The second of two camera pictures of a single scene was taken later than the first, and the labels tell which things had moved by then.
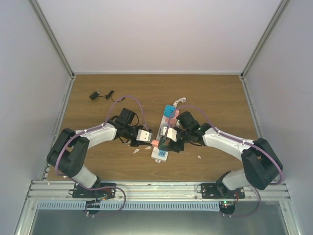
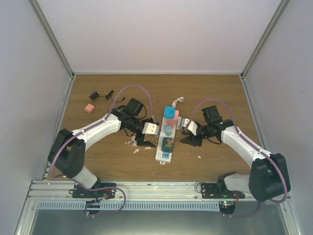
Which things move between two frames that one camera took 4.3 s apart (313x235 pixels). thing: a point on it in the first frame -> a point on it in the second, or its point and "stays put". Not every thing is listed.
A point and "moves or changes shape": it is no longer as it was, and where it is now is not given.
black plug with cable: x=95 y=95 stays put
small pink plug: x=155 y=143 -> x=89 y=108
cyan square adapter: x=168 y=110 stays put
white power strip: x=157 y=154 moves or changes shape
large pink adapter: x=172 y=121 stays put
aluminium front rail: x=61 y=191 stays put
